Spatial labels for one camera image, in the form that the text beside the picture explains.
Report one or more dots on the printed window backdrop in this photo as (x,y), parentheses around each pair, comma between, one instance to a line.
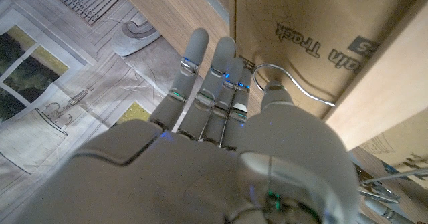
(50,67)

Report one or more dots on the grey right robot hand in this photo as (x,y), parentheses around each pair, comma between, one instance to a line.
(167,177)

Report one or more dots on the wooden paper towel holder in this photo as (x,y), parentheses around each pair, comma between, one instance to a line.
(384,93)

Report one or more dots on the cardboard packing box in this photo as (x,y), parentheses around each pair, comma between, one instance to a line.
(301,13)

